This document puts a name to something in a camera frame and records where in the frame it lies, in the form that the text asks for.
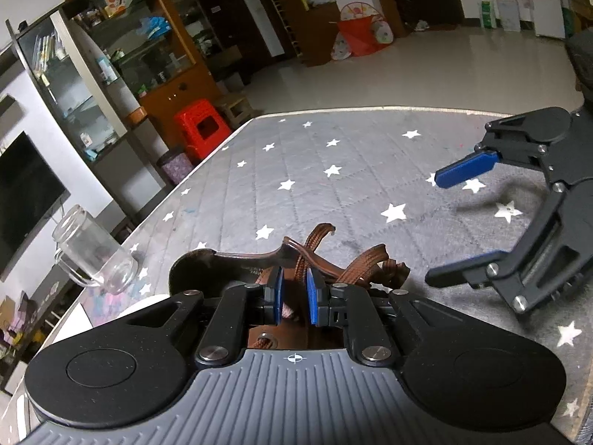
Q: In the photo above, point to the white paper sheet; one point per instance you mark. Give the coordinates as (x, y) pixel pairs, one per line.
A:
(74, 322)

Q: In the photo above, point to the glass door display cabinet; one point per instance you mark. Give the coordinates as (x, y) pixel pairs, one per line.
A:
(76, 89)

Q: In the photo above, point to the small wooden stool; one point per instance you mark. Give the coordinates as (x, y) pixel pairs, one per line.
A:
(236, 109)

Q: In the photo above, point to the brown leather shoe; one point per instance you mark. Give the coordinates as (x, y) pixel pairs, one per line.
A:
(213, 273)

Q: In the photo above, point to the brown wooden cabinet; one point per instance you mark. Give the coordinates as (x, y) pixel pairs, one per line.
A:
(154, 54)

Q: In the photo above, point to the brown shoelace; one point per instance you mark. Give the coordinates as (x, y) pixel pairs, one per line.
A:
(371, 267)

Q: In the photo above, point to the red plastic stool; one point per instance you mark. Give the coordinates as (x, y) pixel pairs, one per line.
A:
(202, 129)

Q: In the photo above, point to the purple patterned waste bin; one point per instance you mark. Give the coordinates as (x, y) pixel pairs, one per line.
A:
(176, 165)

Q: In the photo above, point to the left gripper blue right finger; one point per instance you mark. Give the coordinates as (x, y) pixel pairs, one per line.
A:
(318, 297)

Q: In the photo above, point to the clear glass jar mug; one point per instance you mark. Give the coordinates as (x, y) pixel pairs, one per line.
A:
(90, 255)

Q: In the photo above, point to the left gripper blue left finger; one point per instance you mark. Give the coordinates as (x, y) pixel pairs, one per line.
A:
(273, 300)

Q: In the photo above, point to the black flat television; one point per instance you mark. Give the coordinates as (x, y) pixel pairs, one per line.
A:
(30, 193)

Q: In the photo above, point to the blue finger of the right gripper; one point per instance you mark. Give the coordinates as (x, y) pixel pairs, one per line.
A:
(468, 168)
(472, 271)

